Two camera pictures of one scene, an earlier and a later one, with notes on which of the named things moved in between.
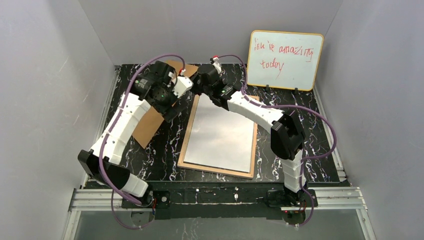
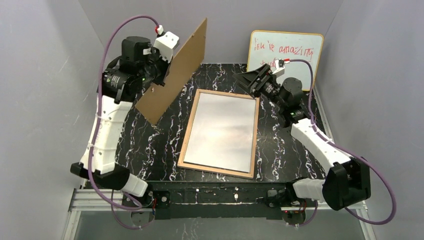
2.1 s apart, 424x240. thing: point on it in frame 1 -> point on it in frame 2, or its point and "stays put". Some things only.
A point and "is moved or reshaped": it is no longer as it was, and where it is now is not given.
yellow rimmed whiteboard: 284,60 stays put
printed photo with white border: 219,137 stays put
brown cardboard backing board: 153,119 is moved or reshaped
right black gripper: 201,81 -> 258,82
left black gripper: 174,110 -> 162,71
